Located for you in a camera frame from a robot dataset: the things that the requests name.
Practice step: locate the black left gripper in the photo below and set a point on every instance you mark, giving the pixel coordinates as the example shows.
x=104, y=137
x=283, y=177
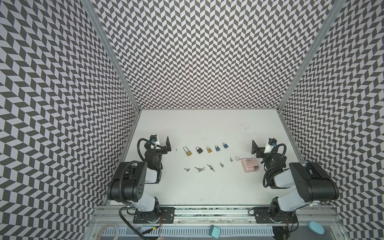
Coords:
x=164, y=148

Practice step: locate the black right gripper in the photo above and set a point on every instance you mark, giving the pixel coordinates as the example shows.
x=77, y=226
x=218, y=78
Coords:
x=261, y=151

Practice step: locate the long shackle brass padlock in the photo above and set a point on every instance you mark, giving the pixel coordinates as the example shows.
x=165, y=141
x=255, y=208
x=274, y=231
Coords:
x=187, y=151

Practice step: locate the black padlock with keys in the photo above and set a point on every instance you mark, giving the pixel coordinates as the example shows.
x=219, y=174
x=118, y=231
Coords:
x=199, y=150

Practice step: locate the small brass padlock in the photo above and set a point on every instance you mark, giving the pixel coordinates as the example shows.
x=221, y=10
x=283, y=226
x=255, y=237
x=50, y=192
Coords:
x=209, y=149

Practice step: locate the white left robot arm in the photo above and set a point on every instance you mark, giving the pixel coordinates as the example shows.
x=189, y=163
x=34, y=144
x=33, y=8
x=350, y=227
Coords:
x=128, y=183

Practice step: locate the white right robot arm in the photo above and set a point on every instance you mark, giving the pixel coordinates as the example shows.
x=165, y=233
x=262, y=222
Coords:
x=308, y=183

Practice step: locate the pink pencil sharpener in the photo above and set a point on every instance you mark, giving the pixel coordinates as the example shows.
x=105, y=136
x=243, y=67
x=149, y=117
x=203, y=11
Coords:
x=249, y=164

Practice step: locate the teal square block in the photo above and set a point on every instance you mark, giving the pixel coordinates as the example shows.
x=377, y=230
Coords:
x=214, y=232

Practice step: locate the light blue oval object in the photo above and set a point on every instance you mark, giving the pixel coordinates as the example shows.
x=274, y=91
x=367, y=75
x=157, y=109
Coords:
x=316, y=228

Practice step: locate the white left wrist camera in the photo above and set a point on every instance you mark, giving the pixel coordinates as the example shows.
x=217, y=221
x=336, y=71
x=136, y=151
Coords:
x=154, y=140

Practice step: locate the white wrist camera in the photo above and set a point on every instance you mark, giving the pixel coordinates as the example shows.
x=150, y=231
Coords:
x=272, y=142
x=154, y=140

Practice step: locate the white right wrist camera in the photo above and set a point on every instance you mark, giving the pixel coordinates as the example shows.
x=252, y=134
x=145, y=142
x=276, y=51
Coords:
x=272, y=142

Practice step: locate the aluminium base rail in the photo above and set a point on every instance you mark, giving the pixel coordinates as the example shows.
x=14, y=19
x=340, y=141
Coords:
x=231, y=215

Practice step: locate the aluminium left corner post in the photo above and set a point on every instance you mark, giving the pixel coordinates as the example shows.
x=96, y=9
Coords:
x=95, y=21

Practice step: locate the aluminium corner post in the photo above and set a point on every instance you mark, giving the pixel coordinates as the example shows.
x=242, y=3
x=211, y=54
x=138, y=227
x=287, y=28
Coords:
x=324, y=29
x=95, y=21

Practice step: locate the aluminium right corner post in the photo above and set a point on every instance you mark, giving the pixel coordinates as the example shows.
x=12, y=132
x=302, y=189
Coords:
x=324, y=29

